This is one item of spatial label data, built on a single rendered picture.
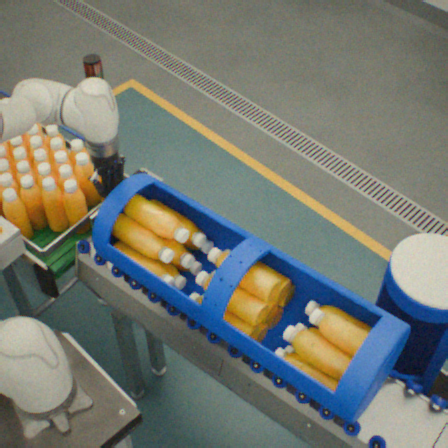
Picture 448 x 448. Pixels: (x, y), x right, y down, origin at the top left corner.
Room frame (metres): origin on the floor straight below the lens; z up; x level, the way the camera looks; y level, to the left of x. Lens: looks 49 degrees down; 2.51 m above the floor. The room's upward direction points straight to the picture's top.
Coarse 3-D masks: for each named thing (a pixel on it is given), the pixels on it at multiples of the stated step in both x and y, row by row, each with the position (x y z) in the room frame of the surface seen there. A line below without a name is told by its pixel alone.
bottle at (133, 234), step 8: (120, 216) 1.24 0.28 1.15; (120, 224) 1.21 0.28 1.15; (128, 224) 1.21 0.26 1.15; (136, 224) 1.21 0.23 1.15; (112, 232) 1.21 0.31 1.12; (120, 232) 1.19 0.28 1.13; (128, 232) 1.19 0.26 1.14; (136, 232) 1.18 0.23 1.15; (144, 232) 1.18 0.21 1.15; (152, 232) 1.19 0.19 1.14; (128, 240) 1.17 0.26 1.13; (136, 240) 1.16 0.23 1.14; (144, 240) 1.15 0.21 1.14; (152, 240) 1.15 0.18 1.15; (160, 240) 1.16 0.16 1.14; (136, 248) 1.15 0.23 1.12; (144, 248) 1.14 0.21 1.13; (152, 248) 1.13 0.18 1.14; (160, 248) 1.13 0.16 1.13; (152, 256) 1.12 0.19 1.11; (160, 256) 1.12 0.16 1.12
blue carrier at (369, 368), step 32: (128, 192) 1.25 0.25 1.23; (160, 192) 1.39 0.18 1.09; (96, 224) 1.19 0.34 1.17; (224, 224) 1.15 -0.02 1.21; (256, 256) 1.02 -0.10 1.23; (288, 256) 1.05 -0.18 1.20; (160, 288) 1.02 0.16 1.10; (192, 288) 1.12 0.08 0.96; (224, 288) 0.95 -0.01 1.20; (320, 288) 1.03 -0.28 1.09; (224, 320) 0.90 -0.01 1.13; (288, 320) 1.00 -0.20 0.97; (384, 320) 0.83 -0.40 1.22; (256, 352) 0.82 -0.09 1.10; (384, 352) 0.74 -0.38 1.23; (320, 384) 0.71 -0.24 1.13; (352, 384) 0.69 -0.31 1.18; (352, 416) 0.65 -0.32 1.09
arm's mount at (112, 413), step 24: (72, 360) 0.83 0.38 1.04; (96, 384) 0.76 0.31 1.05; (0, 408) 0.69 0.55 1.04; (96, 408) 0.69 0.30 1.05; (120, 408) 0.69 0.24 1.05; (0, 432) 0.63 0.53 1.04; (48, 432) 0.63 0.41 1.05; (72, 432) 0.63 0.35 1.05; (96, 432) 0.63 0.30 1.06; (120, 432) 0.63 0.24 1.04
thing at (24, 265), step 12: (24, 252) 1.31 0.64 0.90; (12, 264) 1.35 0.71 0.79; (24, 264) 1.29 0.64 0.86; (36, 264) 1.26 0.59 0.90; (24, 276) 1.31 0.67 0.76; (36, 276) 1.26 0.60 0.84; (48, 276) 1.22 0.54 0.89; (36, 288) 1.28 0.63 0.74; (48, 288) 1.22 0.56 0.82; (60, 288) 1.59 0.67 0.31; (48, 300) 1.53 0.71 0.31; (36, 312) 1.47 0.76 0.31
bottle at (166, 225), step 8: (136, 200) 1.26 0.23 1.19; (144, 200) 1.26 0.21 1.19; (128, 208) 1.25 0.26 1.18; (136, 208) 1.24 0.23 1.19; (144, 208) 1.23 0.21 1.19; (152, 208) 1.23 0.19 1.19; (160, 208) 1.24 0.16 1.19; (128, 216) 1.24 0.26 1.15; (136, 216) 1.22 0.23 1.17; (144, 216) 1.21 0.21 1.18; (152, 216) 1.20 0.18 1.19; (160, 216) 1.20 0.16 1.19; (168, 216) 1.20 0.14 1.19; (144, 224) 1.20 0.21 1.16; (152, 224) 1.19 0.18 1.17; (160, 224) 1.18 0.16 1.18; (168, 224) 1.18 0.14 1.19; (176, 224) 1.18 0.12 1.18; (160, 232) 1.17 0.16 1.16; (168, 232) 1.16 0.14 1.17; (176, 232) 1.16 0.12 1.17
